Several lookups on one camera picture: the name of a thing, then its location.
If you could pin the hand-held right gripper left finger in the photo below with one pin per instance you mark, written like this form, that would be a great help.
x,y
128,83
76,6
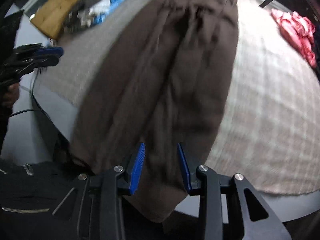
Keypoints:
x,y
137,170

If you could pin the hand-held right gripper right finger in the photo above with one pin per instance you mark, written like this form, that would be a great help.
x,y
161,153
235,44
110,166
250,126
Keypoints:
x,y
184,170

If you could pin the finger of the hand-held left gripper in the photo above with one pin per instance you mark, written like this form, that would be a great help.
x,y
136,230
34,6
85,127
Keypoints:
x,y
45,61
50,51

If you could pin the brown garment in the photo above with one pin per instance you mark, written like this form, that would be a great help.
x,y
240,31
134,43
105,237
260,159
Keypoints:
x,y
162,80

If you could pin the person's left hand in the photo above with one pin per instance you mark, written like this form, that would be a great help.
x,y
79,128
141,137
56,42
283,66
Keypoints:
x,y
12,95

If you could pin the beige folded garment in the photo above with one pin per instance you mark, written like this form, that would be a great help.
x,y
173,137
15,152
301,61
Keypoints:
x,y
73,21

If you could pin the pine plank panel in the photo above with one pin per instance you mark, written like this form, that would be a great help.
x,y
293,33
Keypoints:
x,y
57,10

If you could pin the white folded garment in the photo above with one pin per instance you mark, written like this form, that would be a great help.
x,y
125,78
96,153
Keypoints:
x,y
100,6

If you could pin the checked beige blanket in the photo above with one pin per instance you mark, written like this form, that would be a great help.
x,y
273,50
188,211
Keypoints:
x,y
262,117

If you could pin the pink garment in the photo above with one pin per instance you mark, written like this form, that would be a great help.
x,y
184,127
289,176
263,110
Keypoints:
x,y
295,30

